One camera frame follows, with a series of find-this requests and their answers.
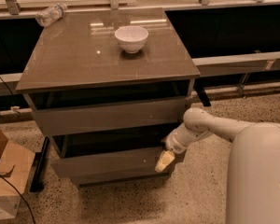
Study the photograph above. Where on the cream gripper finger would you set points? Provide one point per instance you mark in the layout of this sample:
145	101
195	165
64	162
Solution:
166	158

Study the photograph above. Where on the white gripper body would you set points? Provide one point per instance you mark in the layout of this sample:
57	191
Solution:
174	145

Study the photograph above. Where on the grey drawer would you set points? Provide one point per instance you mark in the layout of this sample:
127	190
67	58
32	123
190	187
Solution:
87	181
113	153
96	118

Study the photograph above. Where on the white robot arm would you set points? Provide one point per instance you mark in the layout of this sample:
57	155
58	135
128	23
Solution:
253	183

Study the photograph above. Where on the grey top drawer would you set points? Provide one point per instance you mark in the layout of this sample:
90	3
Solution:
96	118

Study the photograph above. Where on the grey glossy drawer cabinet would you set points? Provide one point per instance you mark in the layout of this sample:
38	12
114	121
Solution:
77	62

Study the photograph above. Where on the grey bottom drawer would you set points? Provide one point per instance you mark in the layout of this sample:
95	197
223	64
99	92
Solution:
87	181

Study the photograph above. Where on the black leg behind cabinet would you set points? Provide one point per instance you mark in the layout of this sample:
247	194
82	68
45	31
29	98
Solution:
199	88

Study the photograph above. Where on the white ceramic bowl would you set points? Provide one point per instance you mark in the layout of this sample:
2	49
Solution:
131	38

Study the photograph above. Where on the black left floor leg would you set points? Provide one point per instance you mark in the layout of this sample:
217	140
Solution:
39	161

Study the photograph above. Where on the brown cardboard box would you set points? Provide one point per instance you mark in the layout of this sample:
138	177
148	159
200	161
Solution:
15	164

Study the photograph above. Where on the clear plastic water bottle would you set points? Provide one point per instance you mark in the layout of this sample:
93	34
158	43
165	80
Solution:
50	14

